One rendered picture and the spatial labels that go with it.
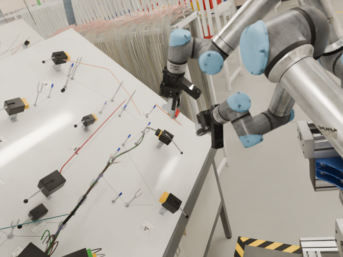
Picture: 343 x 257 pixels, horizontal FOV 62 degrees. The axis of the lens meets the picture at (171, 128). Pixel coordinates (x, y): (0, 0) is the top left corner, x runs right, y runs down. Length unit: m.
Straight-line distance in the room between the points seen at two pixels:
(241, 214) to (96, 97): 1.49
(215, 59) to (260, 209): 1.68
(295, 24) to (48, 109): 0.99
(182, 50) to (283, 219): 1.63
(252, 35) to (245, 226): 1.79
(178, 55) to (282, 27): 0.45
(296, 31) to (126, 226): 0.86
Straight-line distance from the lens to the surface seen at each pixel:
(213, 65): 0.92
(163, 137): 1.33
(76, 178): 1.16
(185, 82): 1.13
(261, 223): 2.31
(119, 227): 1.14
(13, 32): 4.75
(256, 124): 1.03
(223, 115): 1.06
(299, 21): 0.74
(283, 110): 1.02
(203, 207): 1.63
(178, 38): 1.03
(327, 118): 0.64
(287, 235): 2.25
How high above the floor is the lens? 1.79
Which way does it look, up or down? 30 degrees down
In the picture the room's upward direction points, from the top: 17 degrees counter-clockwise
